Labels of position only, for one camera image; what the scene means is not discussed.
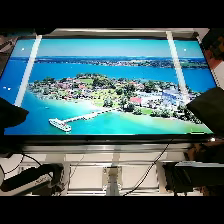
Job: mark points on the olive pants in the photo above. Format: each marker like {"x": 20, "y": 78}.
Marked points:
{"x": 210, "y": 110}

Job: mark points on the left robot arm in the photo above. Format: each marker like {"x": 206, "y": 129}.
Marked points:
{"x": 23, "y": 178}

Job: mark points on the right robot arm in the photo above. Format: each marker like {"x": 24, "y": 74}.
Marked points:
{"x": 196, "y": 173}

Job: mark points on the silver frame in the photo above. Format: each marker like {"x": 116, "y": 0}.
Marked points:
{"x": 113, "y": 180}

